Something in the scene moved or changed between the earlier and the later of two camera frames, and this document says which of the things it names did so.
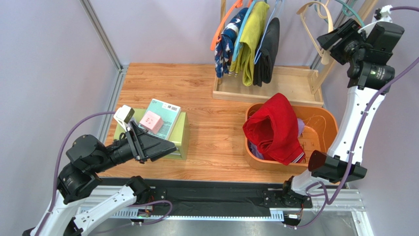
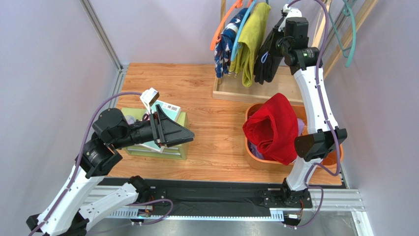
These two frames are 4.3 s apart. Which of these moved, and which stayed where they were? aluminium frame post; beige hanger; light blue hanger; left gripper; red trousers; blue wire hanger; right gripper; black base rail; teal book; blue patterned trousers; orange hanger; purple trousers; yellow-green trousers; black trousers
Moved: black trousers; left gripper; light blue hanger; blue wire hanger; right gripper; beige hanger
Stayed: blue patterned trousers; purple trousers; black base rail; yellow-green trousers; orange hanger; red trousers; teal book; aluminium frame post
